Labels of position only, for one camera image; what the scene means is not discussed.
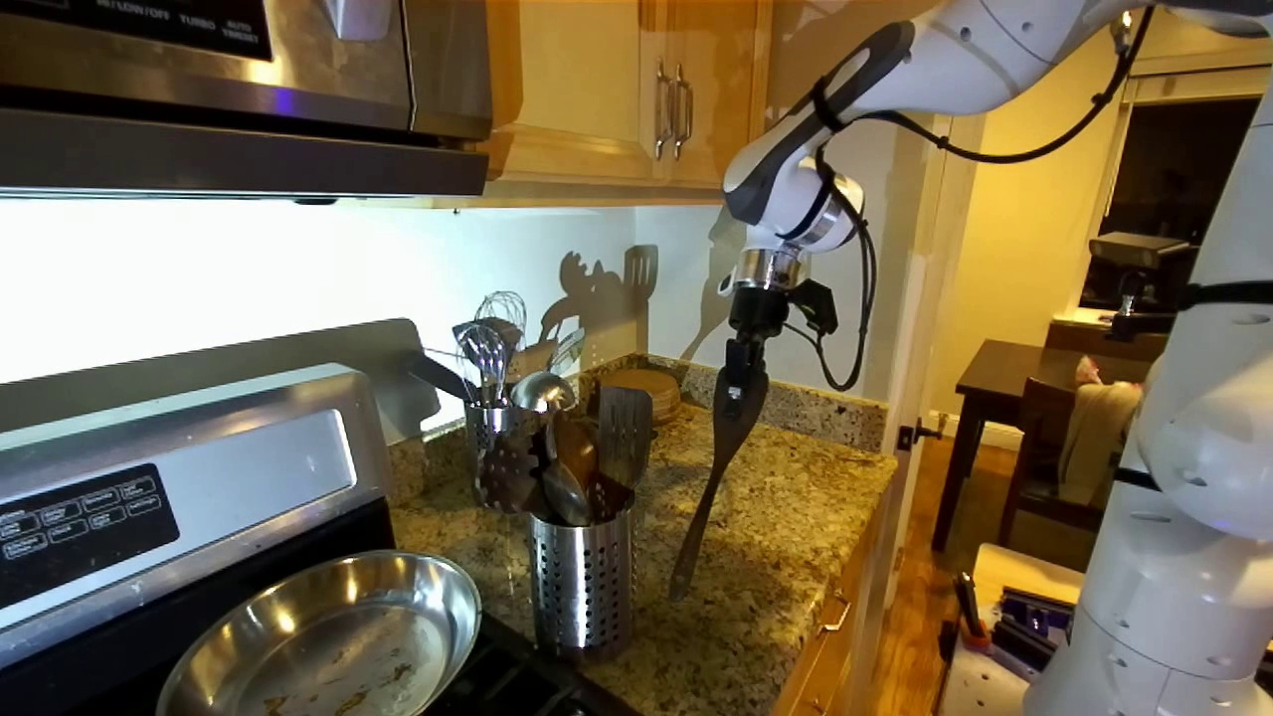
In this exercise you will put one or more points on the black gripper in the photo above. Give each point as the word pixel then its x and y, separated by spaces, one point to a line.
pixel 756 316

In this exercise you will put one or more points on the dark wooden spatula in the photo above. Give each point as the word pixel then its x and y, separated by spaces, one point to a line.
pixel 736 425

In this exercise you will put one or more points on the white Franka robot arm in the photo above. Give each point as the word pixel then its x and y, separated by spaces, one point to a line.
pixel 1196 597

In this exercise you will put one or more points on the slotted steel spatula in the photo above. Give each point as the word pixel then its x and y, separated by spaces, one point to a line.
pixel 562 356

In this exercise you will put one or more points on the round wooden bowl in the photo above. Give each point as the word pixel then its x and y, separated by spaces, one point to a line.
pixel 650 395

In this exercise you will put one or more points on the brown wooden spoon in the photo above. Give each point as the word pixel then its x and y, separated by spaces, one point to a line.
pixel 578 452

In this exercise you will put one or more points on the dark wooden table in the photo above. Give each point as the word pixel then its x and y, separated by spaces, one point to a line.
pixel 997 373

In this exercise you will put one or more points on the small steel utensil holder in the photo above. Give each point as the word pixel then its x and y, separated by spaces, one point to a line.
pixel 491 418

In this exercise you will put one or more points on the black slotted utensil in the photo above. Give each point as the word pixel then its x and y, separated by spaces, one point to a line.
pixel 503 470

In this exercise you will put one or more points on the perforated steel utensil holder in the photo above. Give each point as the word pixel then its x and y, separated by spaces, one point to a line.
pixel 584 584

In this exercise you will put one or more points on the dark wooden chair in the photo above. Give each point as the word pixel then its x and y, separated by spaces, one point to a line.
pixel 1049 400

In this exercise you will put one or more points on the wooden base cabinet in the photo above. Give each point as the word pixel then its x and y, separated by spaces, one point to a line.
pixel 838 664

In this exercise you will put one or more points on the black and red tool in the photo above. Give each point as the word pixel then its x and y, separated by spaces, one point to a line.
pixel 972 617

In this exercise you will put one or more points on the beige cushion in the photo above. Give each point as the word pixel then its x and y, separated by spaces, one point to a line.
pixel 1097 441

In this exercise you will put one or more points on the black electronics box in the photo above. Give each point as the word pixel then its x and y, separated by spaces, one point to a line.
pixel 1037 632

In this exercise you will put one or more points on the white robot stand top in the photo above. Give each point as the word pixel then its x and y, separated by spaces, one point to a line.
pixel 977 681

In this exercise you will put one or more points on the black device with grey top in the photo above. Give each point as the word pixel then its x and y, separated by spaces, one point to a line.
pixel 1134 250

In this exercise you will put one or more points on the dark window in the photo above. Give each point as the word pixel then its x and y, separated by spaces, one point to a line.
pixel 1168 174

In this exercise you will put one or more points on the stainless steel frying pan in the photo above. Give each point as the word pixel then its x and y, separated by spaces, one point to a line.
pixel 318 650

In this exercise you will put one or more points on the stainless steel stove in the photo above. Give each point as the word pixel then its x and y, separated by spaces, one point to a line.
pixel 200 491

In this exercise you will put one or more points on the stainless steel microwave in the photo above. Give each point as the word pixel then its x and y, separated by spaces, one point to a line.
pixel 200 83

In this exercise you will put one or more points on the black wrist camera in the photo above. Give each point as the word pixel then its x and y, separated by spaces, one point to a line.
pixel 814 306

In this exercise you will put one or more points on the small black wall fixture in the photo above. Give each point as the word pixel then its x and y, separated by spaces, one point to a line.
pixel 910 437

